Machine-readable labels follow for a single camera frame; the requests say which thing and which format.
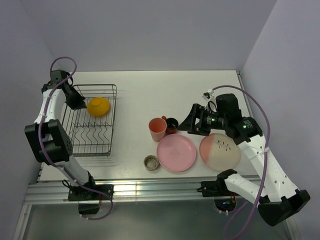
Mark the small speckled ceramic cup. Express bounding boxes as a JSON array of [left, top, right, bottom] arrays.
[[143, 155, 159, 171]]

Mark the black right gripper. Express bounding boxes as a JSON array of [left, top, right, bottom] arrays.
[[177, 102, 228, 136]]

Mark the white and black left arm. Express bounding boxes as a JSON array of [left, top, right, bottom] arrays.
[[24, 70, 98, 201]]

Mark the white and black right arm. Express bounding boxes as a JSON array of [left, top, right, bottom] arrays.
[[178, 93, 311, 226]]

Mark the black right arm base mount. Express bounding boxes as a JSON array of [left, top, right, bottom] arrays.
[[196, 180, 237, 212]]

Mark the yellow bowl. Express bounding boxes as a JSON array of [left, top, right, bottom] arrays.
[[87, 97, 110, 117]]

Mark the pink plastic cup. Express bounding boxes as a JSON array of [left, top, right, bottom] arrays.
[[148, 117, 167, 142]]

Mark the red and black mug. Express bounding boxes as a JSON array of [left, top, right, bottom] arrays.
[[161, 116, 179, 135]]

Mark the pink plastic plate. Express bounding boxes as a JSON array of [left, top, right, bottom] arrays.
[[156, 134, 197, 172]]

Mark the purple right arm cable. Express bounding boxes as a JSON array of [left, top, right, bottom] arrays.
[[211, 85, 272, 238]]

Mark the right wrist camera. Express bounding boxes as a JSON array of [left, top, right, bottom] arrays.
[[202, 89, 217, 110]]

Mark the black wire dish rack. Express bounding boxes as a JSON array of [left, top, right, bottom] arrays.
[[60, 84, 117, 157]]

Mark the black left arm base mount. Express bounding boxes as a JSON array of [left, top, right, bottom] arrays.
[[62, 180, 114, 221]]

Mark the aluminium table edge rail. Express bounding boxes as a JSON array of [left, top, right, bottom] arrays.
[[23, 174, 261, 206]]

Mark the pink and cream ceramic plate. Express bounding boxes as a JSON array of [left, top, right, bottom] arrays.
[[199, 133, 241, 172]]

